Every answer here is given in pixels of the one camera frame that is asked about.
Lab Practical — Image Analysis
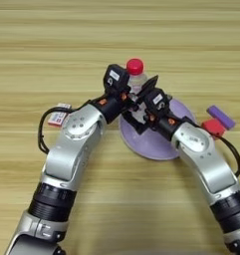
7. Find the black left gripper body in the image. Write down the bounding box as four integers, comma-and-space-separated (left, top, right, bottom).
93, 91, 139, 125

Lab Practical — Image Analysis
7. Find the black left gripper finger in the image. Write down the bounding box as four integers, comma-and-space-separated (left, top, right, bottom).
120, 111, 150, 135

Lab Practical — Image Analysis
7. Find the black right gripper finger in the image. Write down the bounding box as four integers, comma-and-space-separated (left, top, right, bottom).
132, 74, 159, 104

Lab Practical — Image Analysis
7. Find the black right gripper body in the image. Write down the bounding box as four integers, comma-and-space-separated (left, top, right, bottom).
142, 94, 192, 140

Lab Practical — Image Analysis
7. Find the clear bottle with red cap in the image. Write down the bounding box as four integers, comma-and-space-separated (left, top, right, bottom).
125, 58, 149, 127

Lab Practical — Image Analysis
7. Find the small red and white packet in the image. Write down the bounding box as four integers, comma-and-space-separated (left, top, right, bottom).
47, 102, 73, 128

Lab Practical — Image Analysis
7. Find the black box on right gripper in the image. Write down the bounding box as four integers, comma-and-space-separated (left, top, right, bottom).
143, 87, 169, 117

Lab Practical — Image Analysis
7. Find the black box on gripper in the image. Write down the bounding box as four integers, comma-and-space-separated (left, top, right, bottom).
143, 87, 169, 117
103, 63, 130, 97

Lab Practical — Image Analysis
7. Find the purple round plate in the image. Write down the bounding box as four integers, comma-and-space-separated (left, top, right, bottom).
119, 98, 196, 161

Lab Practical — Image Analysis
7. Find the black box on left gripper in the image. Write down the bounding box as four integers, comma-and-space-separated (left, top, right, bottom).
103, 63, 130, 97

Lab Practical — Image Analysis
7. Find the red cube block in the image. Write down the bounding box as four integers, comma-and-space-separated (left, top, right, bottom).
200, 118, 226, 140

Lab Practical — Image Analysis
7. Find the purple rectangular block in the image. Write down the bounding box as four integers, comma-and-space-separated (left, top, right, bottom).
206, 105, 236, 130

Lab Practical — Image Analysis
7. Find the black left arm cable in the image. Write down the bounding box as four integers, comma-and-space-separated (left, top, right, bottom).
37, 98, 103, 155

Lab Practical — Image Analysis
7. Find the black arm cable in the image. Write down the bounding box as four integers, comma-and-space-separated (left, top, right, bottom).
37, 98, 103, 155
219, 133, 240, 177

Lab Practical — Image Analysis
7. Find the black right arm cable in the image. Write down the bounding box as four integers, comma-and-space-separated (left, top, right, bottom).
219, 133, 240, 177

